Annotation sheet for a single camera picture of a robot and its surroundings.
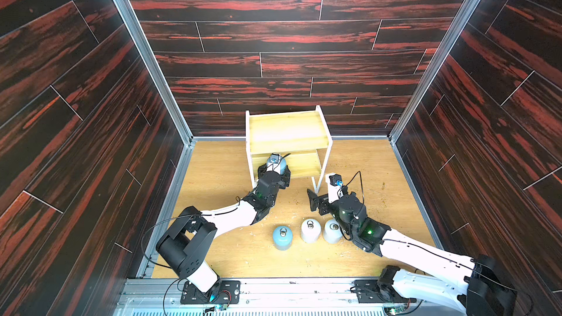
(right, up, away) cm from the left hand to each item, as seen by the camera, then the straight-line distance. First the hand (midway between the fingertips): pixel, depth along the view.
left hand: (279, 165), depth 87 cm
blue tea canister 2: (+1, -26, -8) cm, 28 cm away
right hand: (+16, -7, -8) cm, 20 cm away
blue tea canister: (+1, 0, -6) cm, 6 cm away
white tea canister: (+11, -24, -7) cm, 28 cm away
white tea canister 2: (+20, -25, -7) cm, 32 cm away
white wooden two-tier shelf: (+7, +11, -12) cm, 18 cm away
